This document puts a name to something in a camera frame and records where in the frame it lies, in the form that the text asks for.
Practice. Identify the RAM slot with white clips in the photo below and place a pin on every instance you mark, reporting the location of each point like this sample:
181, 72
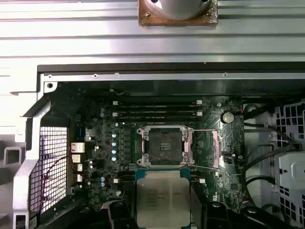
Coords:
126, 180
157, 114
157, 103

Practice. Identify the perforated metal drive cage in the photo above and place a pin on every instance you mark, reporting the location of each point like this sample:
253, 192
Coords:
290, 167

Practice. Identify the black CPU socket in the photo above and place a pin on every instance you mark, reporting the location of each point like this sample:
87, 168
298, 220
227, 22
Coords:
164, 143

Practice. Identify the black open PC case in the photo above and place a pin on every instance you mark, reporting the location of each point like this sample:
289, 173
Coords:
166, 76

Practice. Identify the silver board choke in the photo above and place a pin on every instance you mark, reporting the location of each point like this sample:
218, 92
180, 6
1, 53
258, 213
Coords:
78, 147
76, 158

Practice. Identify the small blue capacitor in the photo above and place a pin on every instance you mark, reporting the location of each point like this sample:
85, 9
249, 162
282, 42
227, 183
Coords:
114, 151
113, 159
114, 135
114, 143

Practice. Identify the green motherboard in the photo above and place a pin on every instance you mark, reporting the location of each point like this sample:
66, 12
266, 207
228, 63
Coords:
232, 133

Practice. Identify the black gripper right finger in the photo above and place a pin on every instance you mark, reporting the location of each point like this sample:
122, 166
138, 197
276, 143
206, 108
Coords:
214, 219

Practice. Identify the silver CPU chip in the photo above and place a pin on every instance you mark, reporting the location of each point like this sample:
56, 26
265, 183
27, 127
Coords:
162, 198

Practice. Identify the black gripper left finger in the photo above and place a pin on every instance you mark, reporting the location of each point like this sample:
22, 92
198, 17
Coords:
119, 217

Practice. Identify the round coin battery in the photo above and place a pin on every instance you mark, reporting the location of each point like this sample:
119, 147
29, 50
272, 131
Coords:
228, 117

